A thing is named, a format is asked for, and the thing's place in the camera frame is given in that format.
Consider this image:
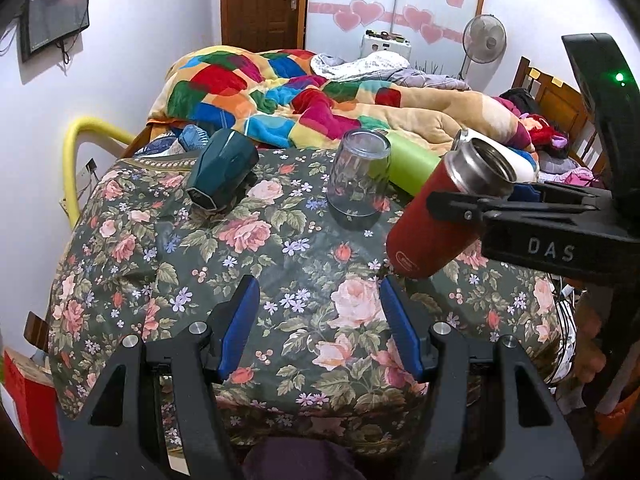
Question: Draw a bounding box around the red plush toy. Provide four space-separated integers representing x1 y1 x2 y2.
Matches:
520 114 570 151

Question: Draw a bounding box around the red thermos cup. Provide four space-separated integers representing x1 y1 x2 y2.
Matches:
386 138 515 278

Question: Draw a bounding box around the floral green bedspread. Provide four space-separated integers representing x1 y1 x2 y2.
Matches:
46 146 576 456

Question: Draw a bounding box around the grey white checked sheet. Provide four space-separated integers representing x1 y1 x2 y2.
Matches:
310 51 471 91

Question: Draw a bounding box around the brown wooden door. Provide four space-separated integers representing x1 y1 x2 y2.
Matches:
220 0 307 52

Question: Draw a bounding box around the white thermos cup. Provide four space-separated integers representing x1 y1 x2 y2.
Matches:
451 129 538 183

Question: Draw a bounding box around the white small appliance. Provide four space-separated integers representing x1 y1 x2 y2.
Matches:
360 30 412 61

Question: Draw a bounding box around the small wall monitor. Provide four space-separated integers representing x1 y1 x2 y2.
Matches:
20 0 90 62

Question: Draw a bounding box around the dark teal faceted cup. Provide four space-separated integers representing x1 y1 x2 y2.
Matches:
186 128 258 211

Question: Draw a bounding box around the standing electric fan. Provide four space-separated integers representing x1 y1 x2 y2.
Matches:
459 14 506 79

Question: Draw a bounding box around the wooden headboard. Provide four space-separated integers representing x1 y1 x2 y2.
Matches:
512 56 606 174

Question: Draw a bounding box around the green thermos cup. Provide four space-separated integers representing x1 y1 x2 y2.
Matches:
385 130 440 196

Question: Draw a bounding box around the clear glass cup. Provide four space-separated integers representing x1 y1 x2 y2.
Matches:
326 129 392 218

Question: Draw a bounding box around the colourful patchwork blanket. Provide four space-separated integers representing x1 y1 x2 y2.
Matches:
146 46 534 155

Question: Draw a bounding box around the sliding wardrobe with hearts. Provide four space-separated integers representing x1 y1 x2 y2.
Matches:
305 0 484 75

